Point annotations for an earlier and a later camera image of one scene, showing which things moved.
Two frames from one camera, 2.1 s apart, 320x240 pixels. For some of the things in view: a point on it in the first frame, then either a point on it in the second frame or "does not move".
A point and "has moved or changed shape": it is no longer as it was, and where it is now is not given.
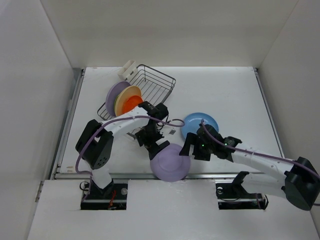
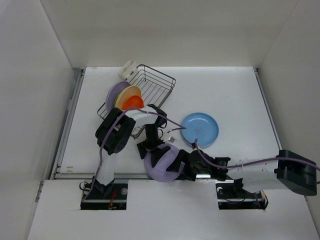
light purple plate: [169, 166] has moved or changed shape
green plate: [114, 103] does not move
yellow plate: [122, 96] does not move
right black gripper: [193, 139] → [183, 156]
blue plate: [192, 122] does not move
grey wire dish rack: [155, 87] does not move
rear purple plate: [113, 91] does not move
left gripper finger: [140, 138] → [142, 150]
